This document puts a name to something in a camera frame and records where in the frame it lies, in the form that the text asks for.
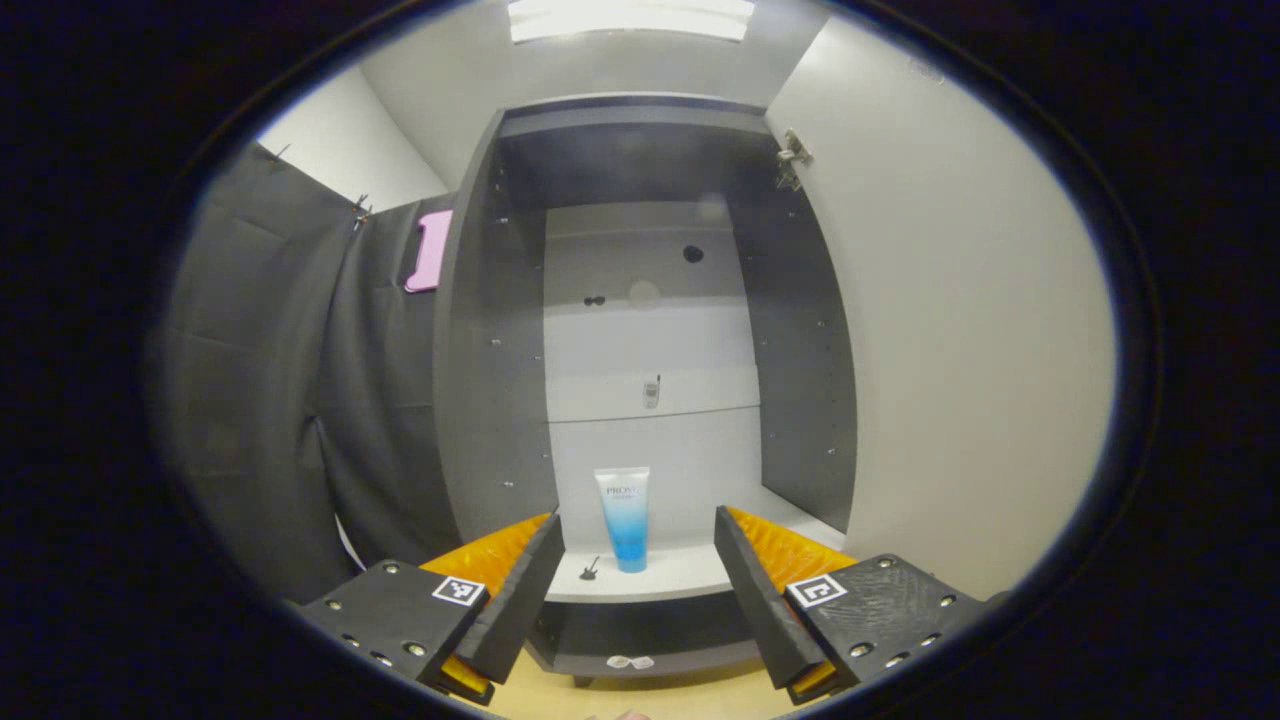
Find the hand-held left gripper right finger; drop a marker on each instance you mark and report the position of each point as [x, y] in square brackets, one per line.
[770, 610]

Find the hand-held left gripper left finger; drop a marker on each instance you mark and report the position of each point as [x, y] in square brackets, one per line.
[520, 600]

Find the white blue bottle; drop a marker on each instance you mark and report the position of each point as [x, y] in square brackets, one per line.
[625, 520]

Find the dark grey cabinet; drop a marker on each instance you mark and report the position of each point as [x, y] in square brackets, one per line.
[500, 400]

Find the grey cabinet door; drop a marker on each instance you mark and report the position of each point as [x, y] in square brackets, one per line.
[960, 350]

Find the black backdrop cloth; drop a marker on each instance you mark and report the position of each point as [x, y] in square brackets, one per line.
[250, 400]

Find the ceiling light panel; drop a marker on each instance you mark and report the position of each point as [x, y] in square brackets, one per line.
[630, 20]

